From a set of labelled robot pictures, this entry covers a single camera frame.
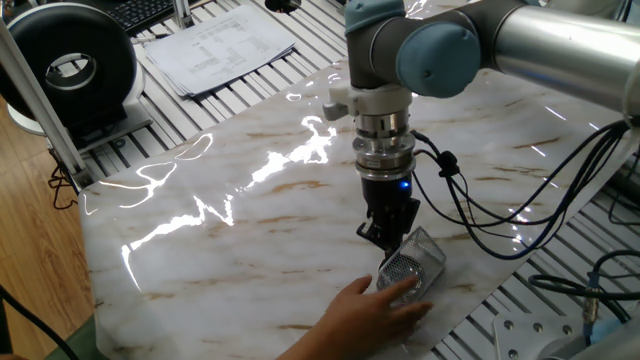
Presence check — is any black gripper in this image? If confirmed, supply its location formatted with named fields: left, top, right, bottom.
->
left=355, top=174, right=422, bottom=257

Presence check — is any silver wire mesh basket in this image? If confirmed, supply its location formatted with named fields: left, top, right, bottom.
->
left=375, top=225, right=448, bottom=307

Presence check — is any silver robot mounting plate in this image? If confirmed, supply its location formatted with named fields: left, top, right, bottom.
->
left=492, top=314, right=581, bottom=360

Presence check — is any person's bare hand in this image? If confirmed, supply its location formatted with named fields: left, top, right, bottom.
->
left=319, top=273, right=435, bottom=357

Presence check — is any marble pattern table mat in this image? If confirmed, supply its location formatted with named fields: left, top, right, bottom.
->
left=78, top=0, right=636, bottom=360

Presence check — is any stack of printed papers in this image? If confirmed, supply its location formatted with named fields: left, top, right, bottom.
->
left=143, top=4, right=297, bottom=98

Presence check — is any black round object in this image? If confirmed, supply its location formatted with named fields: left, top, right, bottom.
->
left=264, top=0, right=303, bottom=14

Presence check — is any black keyboard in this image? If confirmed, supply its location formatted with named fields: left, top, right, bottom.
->
left=92, top=0, right=201, bottom=36

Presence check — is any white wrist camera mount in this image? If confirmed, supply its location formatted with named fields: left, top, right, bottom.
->
left=322, top=83, right=415, bottom=121

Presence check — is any black cable with metal connector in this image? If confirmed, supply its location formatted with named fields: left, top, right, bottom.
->
left=527, top=248, right=640, bottom=346

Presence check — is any short aluminium post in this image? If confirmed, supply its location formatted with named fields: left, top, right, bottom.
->
left=172, top=0, right=195, bottom=29

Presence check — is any thin black floor cable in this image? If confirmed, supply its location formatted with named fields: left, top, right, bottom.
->
left=47, top=163, right=81, bottom=211

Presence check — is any aluminium frame post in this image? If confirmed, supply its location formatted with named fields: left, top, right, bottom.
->
left=0, top=19, right=95, bottom=190

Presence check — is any thick black cable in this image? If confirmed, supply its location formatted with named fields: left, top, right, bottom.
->
left=0, top=284, right=81, bottom=360

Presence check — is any black ring shaped device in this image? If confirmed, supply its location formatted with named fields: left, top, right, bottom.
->
left=0, top=2, right=154, bottom=151

